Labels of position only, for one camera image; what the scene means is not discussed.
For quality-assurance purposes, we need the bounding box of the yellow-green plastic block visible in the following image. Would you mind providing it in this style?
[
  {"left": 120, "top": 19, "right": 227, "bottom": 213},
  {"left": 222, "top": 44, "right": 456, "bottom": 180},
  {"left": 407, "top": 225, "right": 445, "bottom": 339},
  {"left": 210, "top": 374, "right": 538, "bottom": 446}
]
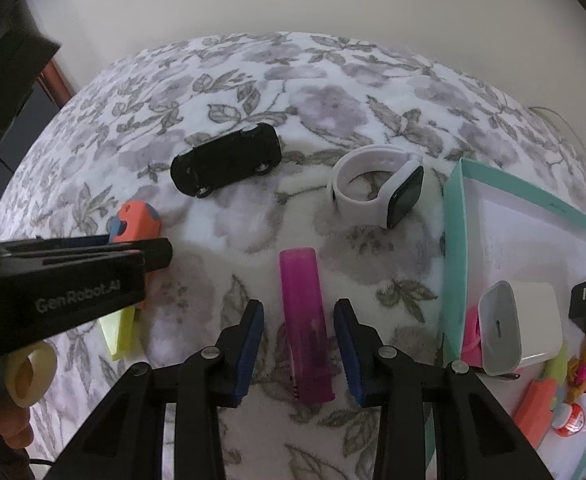
[{"left": 98, "top": 305, "right": 144, "bottom": 363}]

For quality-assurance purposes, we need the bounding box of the orange plastic block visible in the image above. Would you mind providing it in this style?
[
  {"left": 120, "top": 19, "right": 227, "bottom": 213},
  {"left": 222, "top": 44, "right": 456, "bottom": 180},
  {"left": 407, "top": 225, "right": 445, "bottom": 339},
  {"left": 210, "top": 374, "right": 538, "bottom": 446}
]
[{"left": 513, "top": 377, "right": 559, "bottom": 450}]

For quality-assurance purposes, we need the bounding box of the black toy car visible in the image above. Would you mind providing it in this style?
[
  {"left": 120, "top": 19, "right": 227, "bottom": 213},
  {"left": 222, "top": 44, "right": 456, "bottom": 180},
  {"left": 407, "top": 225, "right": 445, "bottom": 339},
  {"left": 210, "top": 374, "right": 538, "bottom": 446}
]
[{"left": 170, "top": 121, "right": 284, "bottom": 199}]

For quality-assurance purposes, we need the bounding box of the magenta translucent plastic case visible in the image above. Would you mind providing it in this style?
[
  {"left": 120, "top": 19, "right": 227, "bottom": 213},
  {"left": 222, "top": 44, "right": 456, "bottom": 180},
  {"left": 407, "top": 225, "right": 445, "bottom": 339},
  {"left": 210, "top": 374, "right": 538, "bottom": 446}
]
[{"left": 279, "top": 246, "right": 336, "bottom": 405}]

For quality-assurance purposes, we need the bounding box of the cream plastic ring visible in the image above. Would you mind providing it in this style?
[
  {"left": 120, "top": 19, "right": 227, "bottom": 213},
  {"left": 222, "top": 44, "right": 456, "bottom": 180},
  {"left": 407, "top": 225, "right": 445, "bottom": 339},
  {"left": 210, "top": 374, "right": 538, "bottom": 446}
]
[{"left": 2, "top": 344, "right": 58, "bottom": 409}]

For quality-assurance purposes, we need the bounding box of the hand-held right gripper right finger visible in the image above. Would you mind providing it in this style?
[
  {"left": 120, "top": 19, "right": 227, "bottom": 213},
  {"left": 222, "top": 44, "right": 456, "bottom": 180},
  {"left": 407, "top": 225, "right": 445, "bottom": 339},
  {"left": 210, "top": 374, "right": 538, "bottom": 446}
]
[{"left": 333, "top": 298, "right": 541, "bottom": 480}]

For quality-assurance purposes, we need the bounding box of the orange and blue toy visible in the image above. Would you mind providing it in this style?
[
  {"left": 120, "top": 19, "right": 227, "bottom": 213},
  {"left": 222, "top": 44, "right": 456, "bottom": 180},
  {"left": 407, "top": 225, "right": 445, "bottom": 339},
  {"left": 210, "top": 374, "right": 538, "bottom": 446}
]
[{"left": 109, "top": 201, "right": 164, "bottom": 311}]

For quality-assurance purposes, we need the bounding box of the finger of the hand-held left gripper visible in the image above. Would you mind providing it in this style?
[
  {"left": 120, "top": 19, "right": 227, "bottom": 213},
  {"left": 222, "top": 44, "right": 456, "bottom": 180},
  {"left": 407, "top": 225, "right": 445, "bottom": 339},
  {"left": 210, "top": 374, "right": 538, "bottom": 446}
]
[
  {"left": 0, "top": 238, "right": 175, "bottom": 275},
  {"left": 0, "top": 234, "right": 114, "bottom": 257}
]

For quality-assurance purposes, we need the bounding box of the white charger adapter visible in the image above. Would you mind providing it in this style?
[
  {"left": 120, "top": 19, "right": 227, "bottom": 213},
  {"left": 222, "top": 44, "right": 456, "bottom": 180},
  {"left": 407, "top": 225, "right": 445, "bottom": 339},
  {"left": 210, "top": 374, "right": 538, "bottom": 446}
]
[{"left": 477, "top": 280, "right": 565, "bottom": 378}]

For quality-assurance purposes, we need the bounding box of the brown wooden frame strip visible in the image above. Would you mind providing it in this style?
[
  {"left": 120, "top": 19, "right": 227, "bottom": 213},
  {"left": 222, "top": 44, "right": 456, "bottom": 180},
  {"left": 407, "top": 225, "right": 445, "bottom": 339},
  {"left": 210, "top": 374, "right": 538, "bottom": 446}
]
[{"left": 40, "top": 57, "right": 78, "bottom": 106}]

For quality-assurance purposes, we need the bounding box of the floral grey white blanket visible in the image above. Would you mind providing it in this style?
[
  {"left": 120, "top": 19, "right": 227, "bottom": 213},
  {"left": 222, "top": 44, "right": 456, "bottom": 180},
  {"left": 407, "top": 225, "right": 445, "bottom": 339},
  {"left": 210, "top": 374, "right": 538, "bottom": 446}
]
[{"left": 0, "top": 30, "right": 586, "bottom": 480}]

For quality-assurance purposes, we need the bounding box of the white cable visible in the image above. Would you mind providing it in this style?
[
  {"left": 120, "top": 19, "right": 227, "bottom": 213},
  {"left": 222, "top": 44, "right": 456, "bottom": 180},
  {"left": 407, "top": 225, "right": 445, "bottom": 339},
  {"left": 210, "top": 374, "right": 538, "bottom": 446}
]
[{"left": 526, "top": 105, "right": 586, "bottom": 171}]

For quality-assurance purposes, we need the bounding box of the yellow-green plastic stick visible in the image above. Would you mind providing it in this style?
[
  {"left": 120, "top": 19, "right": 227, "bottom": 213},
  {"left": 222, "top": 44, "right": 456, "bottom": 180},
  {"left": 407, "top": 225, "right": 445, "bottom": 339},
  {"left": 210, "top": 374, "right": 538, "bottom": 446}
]
[{"left": 543, "top": 340, "right": 570, "bottom": 386}]

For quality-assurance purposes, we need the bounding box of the clear plastic container green rim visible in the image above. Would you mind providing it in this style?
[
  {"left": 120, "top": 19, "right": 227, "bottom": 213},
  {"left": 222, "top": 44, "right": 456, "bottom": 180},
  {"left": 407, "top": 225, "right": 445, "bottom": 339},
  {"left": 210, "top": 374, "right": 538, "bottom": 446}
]
[{"left": 440, "top": 156, "right": 586, "bottom": 480}]

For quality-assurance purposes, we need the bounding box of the dark wardrobe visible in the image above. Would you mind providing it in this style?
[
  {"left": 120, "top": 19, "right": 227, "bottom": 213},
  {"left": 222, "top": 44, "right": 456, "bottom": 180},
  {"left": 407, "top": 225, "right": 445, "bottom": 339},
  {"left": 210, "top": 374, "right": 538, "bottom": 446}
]
[{"left": 0, "top": 0, "right": 66, "bottom": 173}]

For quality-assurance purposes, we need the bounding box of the person's left hand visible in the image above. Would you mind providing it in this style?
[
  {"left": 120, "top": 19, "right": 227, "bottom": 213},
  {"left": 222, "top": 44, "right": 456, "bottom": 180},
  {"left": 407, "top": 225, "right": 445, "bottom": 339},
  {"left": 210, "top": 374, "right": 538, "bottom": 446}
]
[{"left": 0, "top": 402, "right": 34, "bottom": 452}]

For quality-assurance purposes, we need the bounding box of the white smartwatch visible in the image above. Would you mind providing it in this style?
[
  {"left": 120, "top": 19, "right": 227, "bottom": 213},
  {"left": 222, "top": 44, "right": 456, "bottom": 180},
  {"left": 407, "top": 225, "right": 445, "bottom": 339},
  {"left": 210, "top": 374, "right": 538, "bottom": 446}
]
[{"left": 327, "top": 144, "right": 425, "bottom": 231}]

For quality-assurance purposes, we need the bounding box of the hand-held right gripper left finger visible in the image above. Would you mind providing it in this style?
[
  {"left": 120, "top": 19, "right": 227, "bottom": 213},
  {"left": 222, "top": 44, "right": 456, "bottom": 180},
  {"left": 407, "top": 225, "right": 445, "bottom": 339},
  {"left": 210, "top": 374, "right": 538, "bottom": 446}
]
[{"left": 48, "top": 299, "right": 265, "bottom": 480}]

